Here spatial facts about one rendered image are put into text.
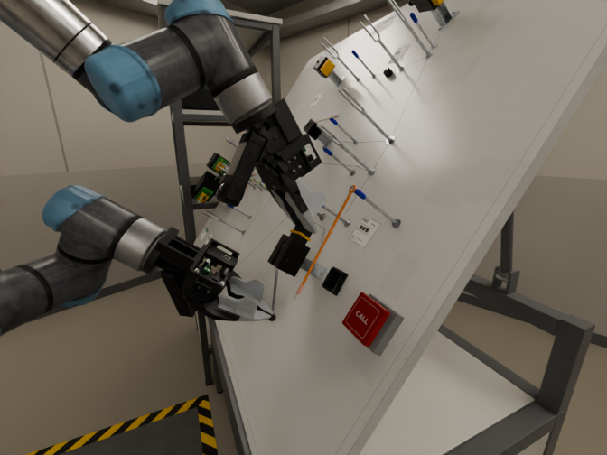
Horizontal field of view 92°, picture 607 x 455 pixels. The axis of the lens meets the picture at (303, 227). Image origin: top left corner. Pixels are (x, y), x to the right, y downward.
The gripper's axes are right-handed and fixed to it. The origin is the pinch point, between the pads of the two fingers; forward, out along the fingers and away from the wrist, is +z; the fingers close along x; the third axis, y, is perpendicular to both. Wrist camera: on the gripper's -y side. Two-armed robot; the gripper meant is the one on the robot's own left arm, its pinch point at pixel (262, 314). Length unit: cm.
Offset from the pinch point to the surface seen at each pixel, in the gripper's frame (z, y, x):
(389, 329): 11.1, 19.5, -6.3
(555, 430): 65, 6, 3
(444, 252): 12.7, 28.1, 1.5
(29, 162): -165, -150, 118
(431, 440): 38.7, -2.3, -5.9
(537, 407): 60, 7, 5
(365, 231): 7.5, 18.1, 11.4
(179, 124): -57, -32, 84
